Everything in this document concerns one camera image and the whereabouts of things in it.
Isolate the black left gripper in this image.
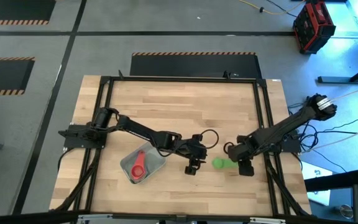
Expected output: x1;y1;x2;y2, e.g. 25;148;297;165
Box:
174;135;208;176

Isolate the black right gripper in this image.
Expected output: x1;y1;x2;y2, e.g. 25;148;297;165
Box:
227;136;260;177

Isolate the green plastic measuring cup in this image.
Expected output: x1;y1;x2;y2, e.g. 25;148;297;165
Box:
212;157;241;170

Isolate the red plastic measuring cup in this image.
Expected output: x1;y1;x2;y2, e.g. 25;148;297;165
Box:
130;150;148;182

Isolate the grey plastic basket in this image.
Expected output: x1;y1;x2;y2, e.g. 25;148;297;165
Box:
119;141;168;185

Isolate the large black floor mat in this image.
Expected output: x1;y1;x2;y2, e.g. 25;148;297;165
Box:
129;52;263;79

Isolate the black desk leg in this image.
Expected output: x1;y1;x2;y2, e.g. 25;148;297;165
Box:
317;58;358;85

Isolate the red and black toolbox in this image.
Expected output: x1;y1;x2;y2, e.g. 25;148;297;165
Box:
292;1;337;55

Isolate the black striped-edge floor mat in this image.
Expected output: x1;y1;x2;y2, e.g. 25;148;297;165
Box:
0;57;36;96
0;0;57;26

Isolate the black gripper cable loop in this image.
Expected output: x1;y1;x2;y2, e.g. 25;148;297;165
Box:
223;141;236;156
200;128;220;150

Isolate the black table frame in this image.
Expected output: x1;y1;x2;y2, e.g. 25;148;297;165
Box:
52;70;313;218

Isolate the yellow power cable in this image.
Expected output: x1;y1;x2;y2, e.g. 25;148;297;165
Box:
237;0;306;16

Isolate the black floor cable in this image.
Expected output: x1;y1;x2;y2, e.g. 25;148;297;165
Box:
265;0;295;16

